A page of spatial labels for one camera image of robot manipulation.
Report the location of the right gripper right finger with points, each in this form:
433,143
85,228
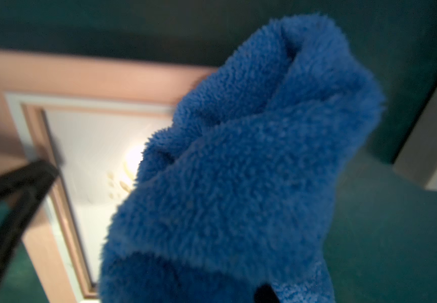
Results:
265,294

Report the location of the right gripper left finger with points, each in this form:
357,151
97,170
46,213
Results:
22,192

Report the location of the pink picture frame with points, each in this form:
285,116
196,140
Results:
91,118

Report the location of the blue and grey cloth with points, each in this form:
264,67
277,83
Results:
240,190

